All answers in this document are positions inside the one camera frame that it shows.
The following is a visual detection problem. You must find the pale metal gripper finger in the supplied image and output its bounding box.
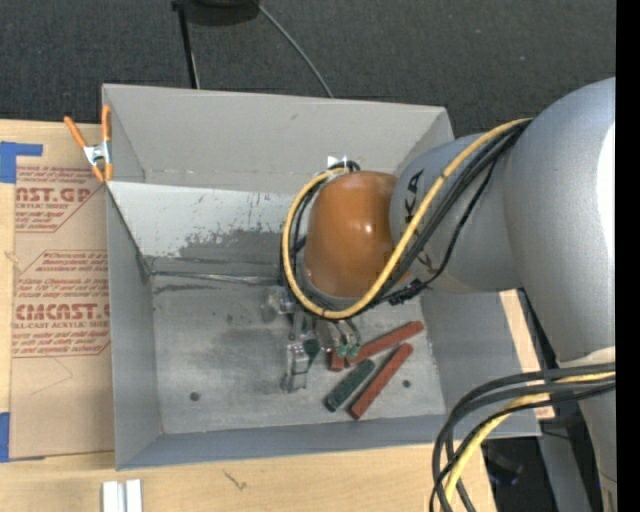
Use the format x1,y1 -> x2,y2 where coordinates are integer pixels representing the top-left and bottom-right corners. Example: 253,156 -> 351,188
279,341 -> 312,395
259,286 -> 297,324

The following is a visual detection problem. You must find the dark green flat block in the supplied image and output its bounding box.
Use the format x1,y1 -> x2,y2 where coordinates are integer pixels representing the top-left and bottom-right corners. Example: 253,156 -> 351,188
324,358 -> 377,413

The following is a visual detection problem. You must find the grey metal bin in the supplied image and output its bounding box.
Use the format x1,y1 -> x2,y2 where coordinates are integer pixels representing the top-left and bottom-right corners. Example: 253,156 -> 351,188
101,83 -> 542,472

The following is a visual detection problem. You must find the brown cardboard board red print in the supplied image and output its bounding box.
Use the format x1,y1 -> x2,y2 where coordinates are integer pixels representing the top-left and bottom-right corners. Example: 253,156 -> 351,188
0,118 -> 117,462

